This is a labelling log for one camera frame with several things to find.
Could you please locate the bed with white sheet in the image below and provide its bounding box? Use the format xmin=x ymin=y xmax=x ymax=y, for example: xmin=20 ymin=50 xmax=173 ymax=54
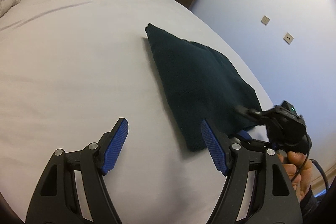
xmin=0 ymin=0 xmax=275 ymax=224

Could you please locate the black cable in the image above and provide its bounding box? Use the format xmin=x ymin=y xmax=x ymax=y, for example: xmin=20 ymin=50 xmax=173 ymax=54
xmin=293 ymin=135 xmax=329 ymax=191

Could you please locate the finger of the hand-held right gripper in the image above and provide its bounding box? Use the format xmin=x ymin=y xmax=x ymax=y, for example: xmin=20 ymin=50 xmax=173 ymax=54
xmin=234 ymin=105 xmax=276 ymax=125
xmin=236 ymin=130 xmax=271 ymax=147

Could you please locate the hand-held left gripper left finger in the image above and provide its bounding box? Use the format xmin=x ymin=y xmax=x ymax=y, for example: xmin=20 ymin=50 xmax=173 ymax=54
xmin=25 ymin=117 xmax=129 ymax=224

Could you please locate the person's right forearm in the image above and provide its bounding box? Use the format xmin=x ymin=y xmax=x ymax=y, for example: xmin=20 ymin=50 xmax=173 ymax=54
xmin=299 ymin=185 xmax=327 ymax=224

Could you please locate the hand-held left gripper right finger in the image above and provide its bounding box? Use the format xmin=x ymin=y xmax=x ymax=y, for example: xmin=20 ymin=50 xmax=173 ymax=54
xmin=201 ymin=119 xmax=304 ymax=224

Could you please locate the person's right hand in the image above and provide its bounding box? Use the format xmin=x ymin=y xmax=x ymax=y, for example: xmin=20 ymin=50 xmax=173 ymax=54
xmin=278 ymin=151 xmax=313 ymax=200

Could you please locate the dark green knit sweater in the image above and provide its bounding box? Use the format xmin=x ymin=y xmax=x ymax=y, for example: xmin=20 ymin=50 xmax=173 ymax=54
xmin=144 ymin=22 xmax=263 ymax=152

